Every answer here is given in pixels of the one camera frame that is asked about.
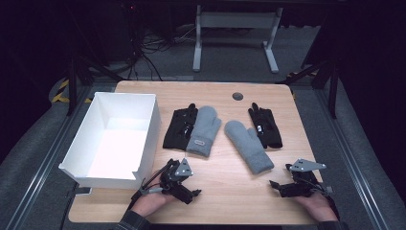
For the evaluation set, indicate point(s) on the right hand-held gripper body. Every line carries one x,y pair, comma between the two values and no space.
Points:
303,179

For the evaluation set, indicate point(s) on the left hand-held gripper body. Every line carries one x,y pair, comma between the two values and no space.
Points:
177,179

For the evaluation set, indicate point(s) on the plain grey mitten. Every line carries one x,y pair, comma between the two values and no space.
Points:
247,145

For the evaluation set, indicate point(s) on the grey mitten with label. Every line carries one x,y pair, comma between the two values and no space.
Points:
204,131

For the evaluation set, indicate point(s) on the black glove with white tag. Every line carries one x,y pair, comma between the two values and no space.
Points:
266,129

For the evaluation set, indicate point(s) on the white box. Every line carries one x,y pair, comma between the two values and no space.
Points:
118,143

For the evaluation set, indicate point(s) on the person's right hand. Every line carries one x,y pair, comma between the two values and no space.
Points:
316,206

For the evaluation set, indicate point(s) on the person's left hand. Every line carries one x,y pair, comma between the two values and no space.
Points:
151,202

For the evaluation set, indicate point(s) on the grey round desk grommet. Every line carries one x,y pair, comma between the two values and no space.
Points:
237,96

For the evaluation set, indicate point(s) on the black tripod stand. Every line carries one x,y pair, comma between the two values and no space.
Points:
325,76
79,73

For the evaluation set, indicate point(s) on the yellow black striped tape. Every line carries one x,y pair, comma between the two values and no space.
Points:
62,92

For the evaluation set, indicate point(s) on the dark case with red light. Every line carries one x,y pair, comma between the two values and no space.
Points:
119,28

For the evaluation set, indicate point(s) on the grey metal floor rail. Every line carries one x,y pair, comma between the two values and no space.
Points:
44,159
351,159

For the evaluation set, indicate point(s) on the grey metal desk frame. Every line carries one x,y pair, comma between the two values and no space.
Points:
236,20

